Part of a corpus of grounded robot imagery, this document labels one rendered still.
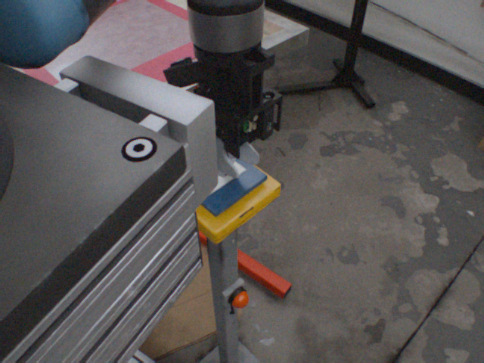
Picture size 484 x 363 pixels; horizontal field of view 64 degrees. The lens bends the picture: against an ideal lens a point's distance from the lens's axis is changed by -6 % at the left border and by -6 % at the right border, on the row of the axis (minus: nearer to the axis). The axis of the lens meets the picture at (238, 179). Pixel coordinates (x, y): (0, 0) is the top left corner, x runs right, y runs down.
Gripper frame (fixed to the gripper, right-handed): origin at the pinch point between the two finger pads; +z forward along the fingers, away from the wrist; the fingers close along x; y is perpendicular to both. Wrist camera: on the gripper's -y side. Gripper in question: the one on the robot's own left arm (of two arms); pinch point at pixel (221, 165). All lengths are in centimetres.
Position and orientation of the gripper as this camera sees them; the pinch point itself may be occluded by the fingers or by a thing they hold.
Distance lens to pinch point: 57.0
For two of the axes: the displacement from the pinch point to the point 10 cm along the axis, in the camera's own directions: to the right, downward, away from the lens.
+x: 7.2, -5.1, 4.7
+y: 7.0, 5.2, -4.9
